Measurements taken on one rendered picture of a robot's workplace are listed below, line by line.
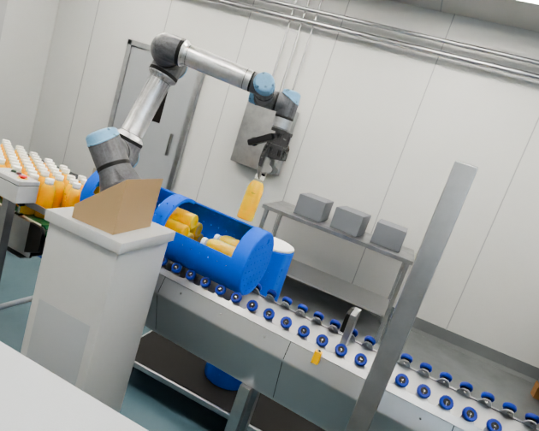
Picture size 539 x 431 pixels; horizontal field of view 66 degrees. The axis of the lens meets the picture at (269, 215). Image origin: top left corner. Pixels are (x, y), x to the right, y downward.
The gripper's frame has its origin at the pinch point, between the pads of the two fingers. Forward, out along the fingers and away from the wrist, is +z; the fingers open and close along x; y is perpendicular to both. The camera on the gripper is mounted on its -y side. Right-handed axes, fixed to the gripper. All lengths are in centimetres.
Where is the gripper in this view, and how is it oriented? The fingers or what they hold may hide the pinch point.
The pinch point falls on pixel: (260, 175)
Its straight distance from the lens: 170.4
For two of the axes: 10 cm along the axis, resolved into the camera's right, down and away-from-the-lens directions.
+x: 3.8, -0.6, 9.2
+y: 8.7, 3.6, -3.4
